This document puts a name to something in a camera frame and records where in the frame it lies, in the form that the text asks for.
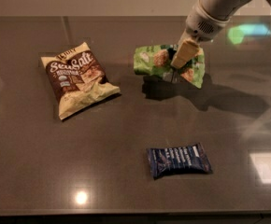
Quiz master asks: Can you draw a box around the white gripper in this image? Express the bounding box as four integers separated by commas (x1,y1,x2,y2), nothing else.
171,1,228,69

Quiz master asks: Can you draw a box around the green rice chip bag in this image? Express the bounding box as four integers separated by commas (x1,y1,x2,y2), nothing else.
134,45,205,89

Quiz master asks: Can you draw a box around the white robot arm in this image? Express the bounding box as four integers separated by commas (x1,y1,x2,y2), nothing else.
171,0,271,69

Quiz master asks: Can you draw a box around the brown sea salt chip bag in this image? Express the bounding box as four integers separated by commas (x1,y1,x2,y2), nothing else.
41,42,121,120

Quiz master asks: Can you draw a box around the dark blue snack bar wrapper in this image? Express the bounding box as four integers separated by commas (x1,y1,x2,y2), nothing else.
147,143,212,179

